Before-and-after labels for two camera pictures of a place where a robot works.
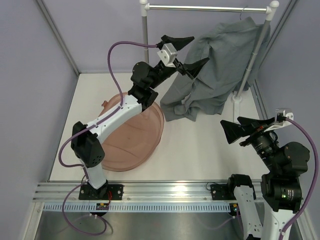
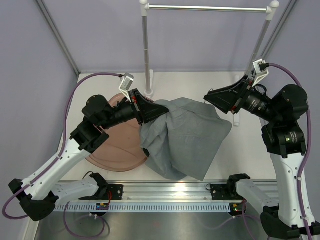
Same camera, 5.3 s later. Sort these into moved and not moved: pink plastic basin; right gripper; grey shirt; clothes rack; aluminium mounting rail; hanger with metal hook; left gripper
Moved: grey shirt; hanger with metal hook; right gripper; left gripper
Not moved: clothes rack; aluminium mounting rail; pink plastic basin
